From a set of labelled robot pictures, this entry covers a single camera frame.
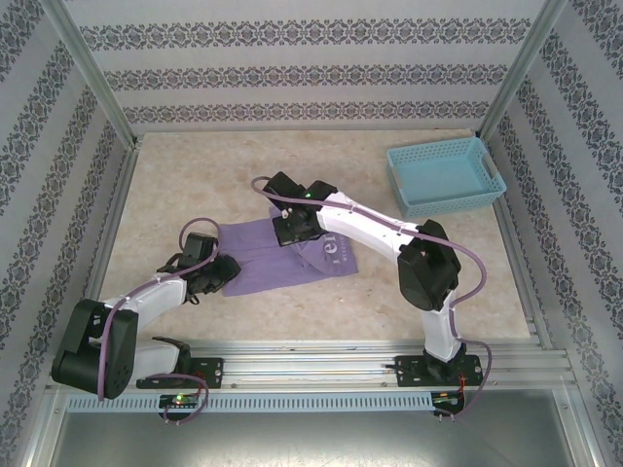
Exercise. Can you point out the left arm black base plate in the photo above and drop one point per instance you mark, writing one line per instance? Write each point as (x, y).
(207, 372)

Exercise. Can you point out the metal base panel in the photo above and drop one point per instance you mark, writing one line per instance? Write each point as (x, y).
(311, 442)

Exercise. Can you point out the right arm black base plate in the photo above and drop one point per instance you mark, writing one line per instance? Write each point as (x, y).
(411, 370)

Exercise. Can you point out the purple t-shirt with white print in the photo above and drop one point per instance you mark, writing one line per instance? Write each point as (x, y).
(263, 272)

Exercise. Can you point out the aluminium frame beam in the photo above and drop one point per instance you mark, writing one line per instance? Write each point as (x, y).
(34, 433)
(584, 438)

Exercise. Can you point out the aluminium frame post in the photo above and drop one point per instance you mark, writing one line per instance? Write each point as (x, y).
(525, 63)
(87, 68)

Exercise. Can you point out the aluminium side rail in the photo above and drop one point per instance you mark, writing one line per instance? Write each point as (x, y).
(126, 175)
(509, 233)

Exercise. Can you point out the aluminium mounting rail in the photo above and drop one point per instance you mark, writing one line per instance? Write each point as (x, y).
(311, 365)

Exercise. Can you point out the circuit board with green light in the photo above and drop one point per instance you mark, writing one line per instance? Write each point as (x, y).
(180, 401)

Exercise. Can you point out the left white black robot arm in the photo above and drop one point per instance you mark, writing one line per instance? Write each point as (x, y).
(156, 297)

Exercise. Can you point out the light blue plastic basket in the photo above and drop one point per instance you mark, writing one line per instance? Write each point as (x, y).
(443, 177)

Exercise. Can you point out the small circuit board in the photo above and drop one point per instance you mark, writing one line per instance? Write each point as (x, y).
(448, 399)

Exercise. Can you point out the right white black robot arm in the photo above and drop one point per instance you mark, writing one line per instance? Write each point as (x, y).
(360, 228)

